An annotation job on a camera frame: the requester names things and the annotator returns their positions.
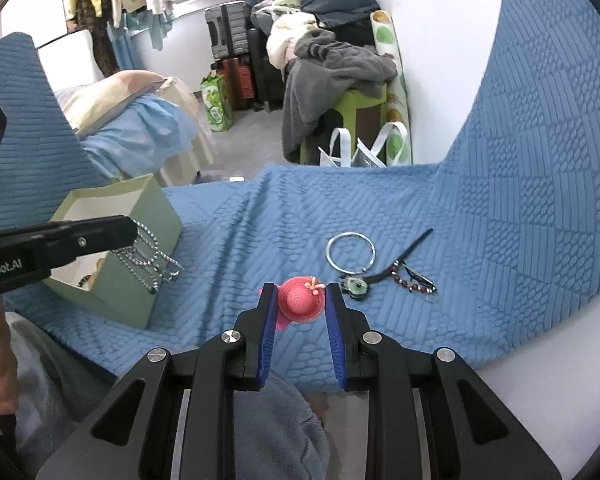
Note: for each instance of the pink hat charm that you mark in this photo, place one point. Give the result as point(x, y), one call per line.
point(300, 300)

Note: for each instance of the red bead charm with clasp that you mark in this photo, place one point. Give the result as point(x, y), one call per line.
point(414, 282)

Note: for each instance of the blue quilted sofa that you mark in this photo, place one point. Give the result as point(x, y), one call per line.
point(505, 185)

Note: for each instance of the red suitcase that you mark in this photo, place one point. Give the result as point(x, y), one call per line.
point(237, 85)

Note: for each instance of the black suitcase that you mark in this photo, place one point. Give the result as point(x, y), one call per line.
point(265, 75)

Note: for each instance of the white tote bag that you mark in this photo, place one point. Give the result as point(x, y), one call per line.
point(340, 150)

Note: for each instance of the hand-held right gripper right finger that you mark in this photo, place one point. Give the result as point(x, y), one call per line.
point(336, 340)

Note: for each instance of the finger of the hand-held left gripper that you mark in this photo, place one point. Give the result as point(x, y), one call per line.
point(95, 237)

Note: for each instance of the white cabinet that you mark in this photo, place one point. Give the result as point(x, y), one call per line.
point(75, 55)

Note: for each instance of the green printed bag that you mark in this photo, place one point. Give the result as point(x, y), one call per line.
point(217, 105)

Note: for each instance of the rolled mat with green dots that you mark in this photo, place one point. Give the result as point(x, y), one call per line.
point(387, 35)

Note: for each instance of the bed with light blue sheet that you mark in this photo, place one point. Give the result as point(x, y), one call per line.
point(140, 130)

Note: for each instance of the grey suitcase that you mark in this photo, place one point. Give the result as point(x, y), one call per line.
point(227, 30)

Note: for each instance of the green cardboard box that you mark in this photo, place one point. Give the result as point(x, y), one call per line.
point(110, 290)

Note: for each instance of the green and black pendant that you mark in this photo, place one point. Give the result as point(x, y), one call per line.
point(358, 288)

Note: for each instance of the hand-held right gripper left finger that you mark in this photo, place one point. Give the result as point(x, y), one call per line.
point(266, 340)

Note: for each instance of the green plastic stool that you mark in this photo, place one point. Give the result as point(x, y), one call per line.
point(365, 120)

